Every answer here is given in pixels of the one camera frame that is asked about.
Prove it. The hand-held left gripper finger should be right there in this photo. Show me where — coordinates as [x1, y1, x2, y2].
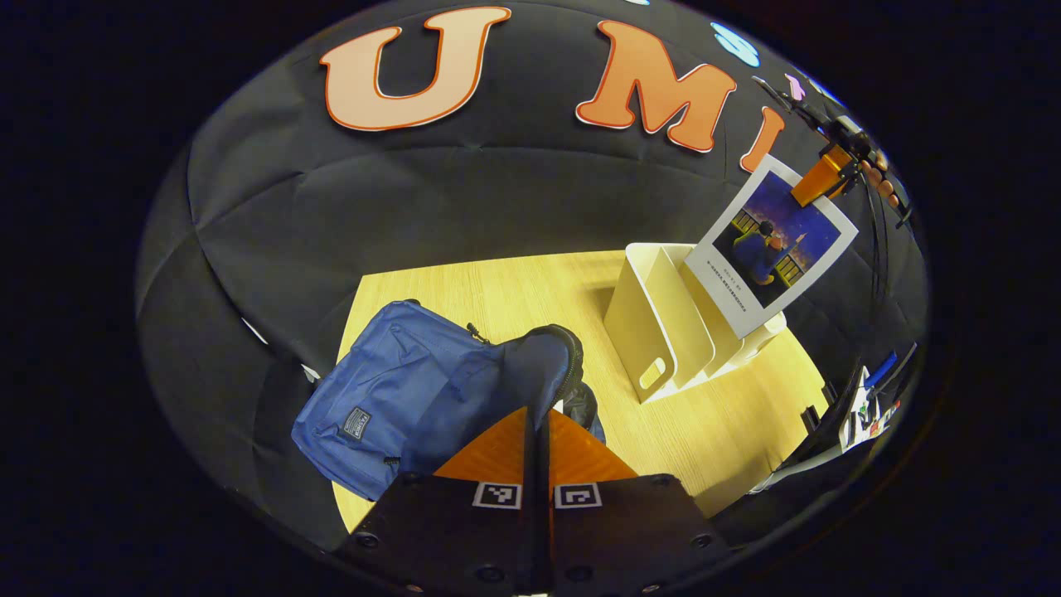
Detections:
[335, 405, 540, 597]
[538, 408, 731, 597]

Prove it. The blue picture cover book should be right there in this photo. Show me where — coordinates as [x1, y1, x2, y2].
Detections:
[684, 153, 860, 341]

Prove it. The blue schoolbag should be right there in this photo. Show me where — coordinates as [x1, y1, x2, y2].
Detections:
[289, 298, 608, 503]

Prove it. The white bookshelf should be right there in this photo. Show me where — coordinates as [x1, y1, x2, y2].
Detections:
[602, 241, 789, 405]

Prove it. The blue pen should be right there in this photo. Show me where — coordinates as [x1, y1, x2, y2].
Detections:
[864, 351, 899, 391]

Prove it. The white printed card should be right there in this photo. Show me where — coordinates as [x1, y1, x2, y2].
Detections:
[838, 385, 905, 454]

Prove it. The black backdrop cloth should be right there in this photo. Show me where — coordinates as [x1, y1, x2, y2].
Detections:
[137, 0, 930, 550]

